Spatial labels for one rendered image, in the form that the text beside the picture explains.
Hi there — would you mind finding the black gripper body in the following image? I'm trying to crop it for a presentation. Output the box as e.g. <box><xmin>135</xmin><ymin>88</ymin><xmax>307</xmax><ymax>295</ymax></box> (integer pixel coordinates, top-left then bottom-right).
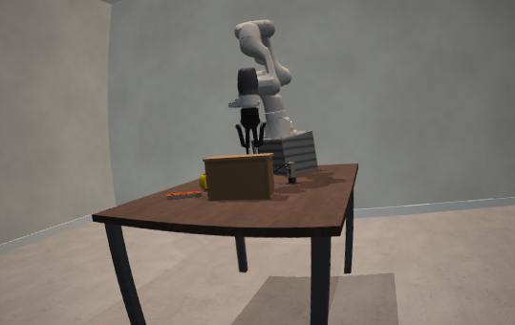
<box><xmin>240</xmin><ymin>108</ymin><xmax>260</xmax><ymax>129</ymax></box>

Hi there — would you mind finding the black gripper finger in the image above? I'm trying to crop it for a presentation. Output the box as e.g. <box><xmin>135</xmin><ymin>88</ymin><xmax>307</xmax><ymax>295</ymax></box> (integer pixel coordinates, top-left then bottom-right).
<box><xmin>235</xmin><ymin>121</ymin><xmax>251</xmax><ymax>155</ymax></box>
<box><xmin>252</xmin><ymin>121</ymin><xmax>266</xmax><ymax>154</ymax></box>

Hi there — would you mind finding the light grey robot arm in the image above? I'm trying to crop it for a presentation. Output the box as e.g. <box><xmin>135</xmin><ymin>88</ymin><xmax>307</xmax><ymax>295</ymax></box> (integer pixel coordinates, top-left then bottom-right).
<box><xmin>228</xmin><ymin>20</ymin><xmax>297</xmax><ymax>139</ymax></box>

